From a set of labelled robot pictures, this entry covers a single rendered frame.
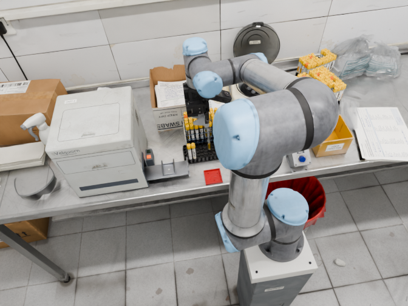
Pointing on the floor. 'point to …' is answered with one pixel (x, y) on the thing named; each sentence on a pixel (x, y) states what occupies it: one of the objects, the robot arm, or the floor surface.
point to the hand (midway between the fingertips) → (206, 124)
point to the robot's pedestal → (267, 288)
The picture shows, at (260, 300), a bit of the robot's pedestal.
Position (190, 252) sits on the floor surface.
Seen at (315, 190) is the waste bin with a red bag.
